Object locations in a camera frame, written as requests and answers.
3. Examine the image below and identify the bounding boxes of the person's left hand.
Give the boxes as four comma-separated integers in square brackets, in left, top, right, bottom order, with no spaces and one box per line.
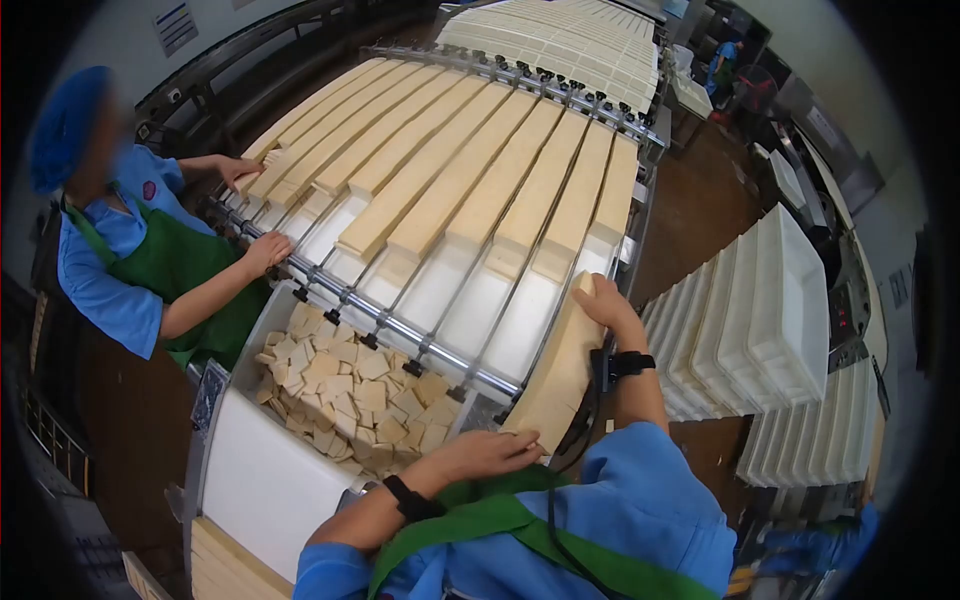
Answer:
[420,429,546,502]

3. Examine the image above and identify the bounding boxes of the person's right hand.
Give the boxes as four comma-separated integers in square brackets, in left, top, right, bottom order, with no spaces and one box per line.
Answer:
[571,273,648,355]

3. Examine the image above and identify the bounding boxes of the person's right thumb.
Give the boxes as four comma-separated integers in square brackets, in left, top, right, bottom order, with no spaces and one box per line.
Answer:
[571,291,606,325]

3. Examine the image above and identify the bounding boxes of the person's left fingers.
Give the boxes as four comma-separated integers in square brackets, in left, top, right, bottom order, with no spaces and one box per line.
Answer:
[474,429,546,470]

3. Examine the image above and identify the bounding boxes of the long cream wafer block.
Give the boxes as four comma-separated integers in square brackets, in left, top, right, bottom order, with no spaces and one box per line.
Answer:
[501,271,609,456]

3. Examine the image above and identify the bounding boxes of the black wrist band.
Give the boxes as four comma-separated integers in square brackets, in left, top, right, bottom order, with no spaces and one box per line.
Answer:
[382,474,448,525]
[591,346,658,393]

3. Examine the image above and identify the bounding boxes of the steel wafer conveyor machine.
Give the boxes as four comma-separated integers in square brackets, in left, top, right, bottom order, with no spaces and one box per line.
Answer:
[135,0,674,451]

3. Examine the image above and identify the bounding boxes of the person's body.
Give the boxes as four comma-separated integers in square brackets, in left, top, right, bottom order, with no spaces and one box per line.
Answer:
[294,421,738,600]

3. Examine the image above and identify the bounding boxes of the pile of square wafer pieces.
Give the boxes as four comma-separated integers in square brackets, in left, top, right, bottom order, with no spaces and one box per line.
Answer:
[253,301,463,478]

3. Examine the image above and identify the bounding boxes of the stack of white trays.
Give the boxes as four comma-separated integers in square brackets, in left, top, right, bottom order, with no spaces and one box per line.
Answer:
[735,358,880,490]
[641,202,831,423]

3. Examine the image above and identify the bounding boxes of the rows of cream wafer strips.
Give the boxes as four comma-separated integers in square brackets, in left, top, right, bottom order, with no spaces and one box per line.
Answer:
[234,57,641,285]

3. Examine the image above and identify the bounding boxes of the steel machine with control panel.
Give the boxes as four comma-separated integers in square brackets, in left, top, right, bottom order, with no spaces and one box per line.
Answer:
[771,120,892,376]

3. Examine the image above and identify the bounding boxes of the sheets of cream wafers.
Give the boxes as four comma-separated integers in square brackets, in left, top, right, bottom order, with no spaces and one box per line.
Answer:
[435,0,661,115]

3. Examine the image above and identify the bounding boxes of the white collecting tub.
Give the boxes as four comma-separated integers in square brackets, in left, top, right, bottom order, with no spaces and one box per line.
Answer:
[225,281,526,485]

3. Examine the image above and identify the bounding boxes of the stack of wafer slabs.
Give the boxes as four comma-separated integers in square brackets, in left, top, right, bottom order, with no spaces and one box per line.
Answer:
[189,516,295,600]

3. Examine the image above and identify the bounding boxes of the wall sign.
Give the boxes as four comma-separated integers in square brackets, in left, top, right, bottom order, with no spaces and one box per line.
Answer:
[153,0,201,59]

